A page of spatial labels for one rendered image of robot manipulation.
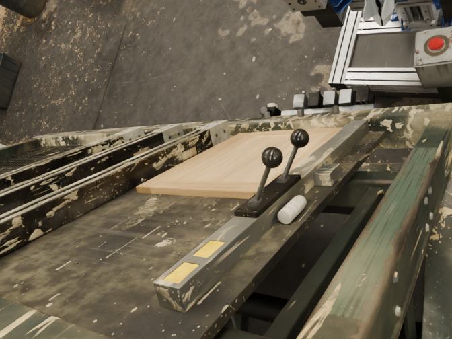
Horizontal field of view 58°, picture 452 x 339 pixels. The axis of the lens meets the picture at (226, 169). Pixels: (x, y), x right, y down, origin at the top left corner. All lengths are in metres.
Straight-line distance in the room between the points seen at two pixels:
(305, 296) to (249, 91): 2.21
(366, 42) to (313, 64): 0.44
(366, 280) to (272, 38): 2.47
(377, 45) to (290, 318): 1.83
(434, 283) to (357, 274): 0.84
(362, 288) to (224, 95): 2.47
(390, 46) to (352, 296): 1.88
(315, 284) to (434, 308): 0.71
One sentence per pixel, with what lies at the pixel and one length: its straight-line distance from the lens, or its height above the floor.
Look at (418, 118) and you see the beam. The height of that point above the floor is 0.90.
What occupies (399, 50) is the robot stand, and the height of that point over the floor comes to 0.21.
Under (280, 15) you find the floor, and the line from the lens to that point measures 2.94.
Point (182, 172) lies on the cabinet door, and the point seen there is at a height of 1.26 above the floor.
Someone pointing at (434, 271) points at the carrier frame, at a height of 0.79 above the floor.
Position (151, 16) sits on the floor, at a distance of 3.81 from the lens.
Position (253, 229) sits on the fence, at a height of 1.52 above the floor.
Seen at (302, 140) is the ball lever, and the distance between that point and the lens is 0.79.
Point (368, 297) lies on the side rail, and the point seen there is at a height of 1.67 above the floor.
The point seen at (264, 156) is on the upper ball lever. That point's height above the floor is 1.55.
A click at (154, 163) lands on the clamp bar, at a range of 1.26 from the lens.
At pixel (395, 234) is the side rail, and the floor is 1.54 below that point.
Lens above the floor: 2.14
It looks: 53 degrees down
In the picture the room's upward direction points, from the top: 67 degrees counter-clockwise
